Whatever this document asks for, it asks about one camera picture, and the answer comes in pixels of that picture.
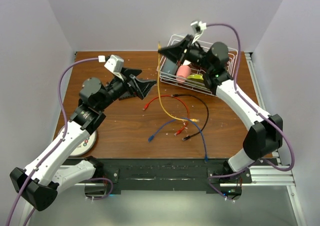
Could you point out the green plate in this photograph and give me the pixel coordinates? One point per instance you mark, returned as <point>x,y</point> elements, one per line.
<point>196,78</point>

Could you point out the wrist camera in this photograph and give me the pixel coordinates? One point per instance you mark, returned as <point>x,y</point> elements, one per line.
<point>198,28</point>
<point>114,64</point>

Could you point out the grey cup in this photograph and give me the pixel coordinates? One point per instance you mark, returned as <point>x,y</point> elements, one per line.
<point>169,67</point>

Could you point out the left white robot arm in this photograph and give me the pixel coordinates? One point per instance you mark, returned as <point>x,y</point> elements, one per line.
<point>39,183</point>

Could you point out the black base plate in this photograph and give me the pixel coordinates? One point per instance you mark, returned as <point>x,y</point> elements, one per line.
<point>169,174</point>

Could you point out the pink cup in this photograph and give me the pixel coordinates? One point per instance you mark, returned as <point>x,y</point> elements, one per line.
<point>182,73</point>

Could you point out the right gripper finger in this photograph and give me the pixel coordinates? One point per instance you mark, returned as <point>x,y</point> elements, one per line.
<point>179,47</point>
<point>177,58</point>

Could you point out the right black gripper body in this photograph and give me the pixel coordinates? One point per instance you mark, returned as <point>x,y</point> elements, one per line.
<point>197,56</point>

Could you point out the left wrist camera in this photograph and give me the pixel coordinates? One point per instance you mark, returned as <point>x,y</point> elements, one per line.
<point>114,64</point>

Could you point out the white round tape roll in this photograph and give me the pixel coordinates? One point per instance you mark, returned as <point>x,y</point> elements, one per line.
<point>86,144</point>

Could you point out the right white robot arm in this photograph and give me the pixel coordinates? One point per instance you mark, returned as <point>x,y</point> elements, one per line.
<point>263,136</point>

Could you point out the black network switch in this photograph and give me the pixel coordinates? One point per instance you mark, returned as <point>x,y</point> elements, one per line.
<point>128,94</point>

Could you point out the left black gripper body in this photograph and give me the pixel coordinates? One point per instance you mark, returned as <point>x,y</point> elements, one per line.
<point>112,88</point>

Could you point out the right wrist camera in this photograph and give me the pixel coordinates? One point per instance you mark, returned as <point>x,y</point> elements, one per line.
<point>198,28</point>

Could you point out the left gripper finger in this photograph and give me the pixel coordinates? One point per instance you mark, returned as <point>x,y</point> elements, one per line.
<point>127,72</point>
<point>141,87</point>

